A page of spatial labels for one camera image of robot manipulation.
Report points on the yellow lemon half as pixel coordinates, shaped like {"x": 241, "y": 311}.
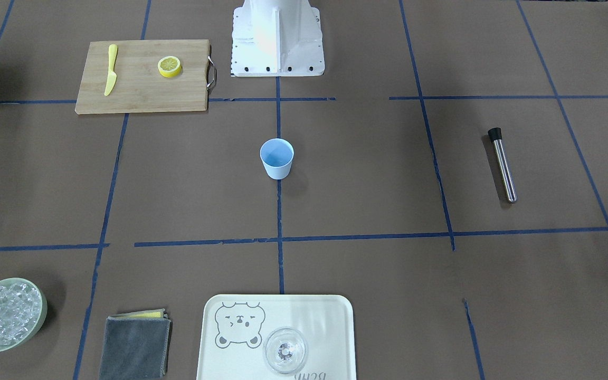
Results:
{"x": 169, "y": 66}

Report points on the light blue cup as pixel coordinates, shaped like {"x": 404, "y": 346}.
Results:
{"x": 277, "y": 156}

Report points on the cream serving tray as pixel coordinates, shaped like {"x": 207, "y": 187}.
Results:
{"x": 235, "y": 328}

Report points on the clear wine glass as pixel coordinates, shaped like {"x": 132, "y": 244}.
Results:
{"x": 285, "y": 351}

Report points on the steel muddler with black cap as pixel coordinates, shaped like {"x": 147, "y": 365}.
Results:
{"x": 495, "y": 136}

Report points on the wooden cutting board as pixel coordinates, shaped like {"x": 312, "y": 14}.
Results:
{"x": 139, "y": 87}

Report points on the grey folded cloth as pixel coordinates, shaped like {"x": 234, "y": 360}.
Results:
{"x": 136, "y": 345}

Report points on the yellow plastic knife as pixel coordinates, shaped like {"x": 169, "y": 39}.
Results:
{"x": 112, "y": 76}

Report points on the green bowl of ice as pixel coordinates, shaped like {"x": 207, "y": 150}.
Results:
{"x": 23, "y": 310}

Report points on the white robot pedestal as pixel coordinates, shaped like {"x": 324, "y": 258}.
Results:
{"x": 277, "y": 39}

